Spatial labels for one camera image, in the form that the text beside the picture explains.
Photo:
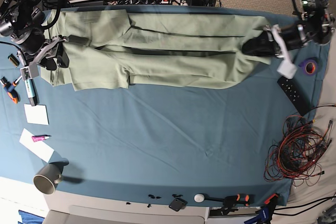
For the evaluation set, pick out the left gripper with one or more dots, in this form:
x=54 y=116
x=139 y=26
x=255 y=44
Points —
x=295 y=36

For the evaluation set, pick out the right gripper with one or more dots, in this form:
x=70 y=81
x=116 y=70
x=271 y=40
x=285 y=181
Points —
x=47 y=53

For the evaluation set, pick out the sage green T-shirt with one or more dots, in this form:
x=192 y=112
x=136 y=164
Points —
x=113 y=49

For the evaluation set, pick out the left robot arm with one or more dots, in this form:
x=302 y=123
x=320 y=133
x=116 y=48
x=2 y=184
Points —
x=315 y=23

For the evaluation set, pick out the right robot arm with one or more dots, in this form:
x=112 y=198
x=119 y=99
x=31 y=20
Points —
x=22 y=21

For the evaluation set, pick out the light blue highlighter marker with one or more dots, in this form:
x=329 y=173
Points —
x=31 y=93

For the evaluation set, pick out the black remote control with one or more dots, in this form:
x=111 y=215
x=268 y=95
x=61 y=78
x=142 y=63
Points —
x=295 y=94

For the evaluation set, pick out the purple tape roll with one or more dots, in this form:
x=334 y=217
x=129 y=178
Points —
x=309 y=66

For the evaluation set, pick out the blue orange screwdriver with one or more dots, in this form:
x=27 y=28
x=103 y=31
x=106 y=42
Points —
x=9 y=88

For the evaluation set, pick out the white square paper note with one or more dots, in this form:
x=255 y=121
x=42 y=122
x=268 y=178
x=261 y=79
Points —
x=36 y=114

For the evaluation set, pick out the small pink glue tube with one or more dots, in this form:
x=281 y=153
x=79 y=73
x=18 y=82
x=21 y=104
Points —
x=40 y=138

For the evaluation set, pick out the white rectangular paper slip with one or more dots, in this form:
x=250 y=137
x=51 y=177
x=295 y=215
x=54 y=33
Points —
x=39 y=148

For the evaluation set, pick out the grey ceramic mug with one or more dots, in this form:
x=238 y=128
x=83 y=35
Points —
x=50 y=176

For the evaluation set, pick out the blue table cloth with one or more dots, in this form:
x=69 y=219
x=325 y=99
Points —
x=151 y=141

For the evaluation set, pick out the orange black bar clamp bottom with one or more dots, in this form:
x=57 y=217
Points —
x=229 y=202

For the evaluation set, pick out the white round puck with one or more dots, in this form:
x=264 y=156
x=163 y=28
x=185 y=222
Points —
x=199 y=198

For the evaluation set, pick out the blue black clamp bottom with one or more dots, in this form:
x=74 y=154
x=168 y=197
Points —
x=264 y=214

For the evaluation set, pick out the black square plate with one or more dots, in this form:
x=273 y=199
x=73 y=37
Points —
x=177 y=204

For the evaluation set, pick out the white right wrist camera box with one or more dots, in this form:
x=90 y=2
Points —
x=29 y=72

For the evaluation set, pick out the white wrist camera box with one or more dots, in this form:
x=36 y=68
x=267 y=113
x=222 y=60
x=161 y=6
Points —
x=287 y=69
x=29 y=72

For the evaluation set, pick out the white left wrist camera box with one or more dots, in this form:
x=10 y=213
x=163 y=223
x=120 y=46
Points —
x=287 y=69

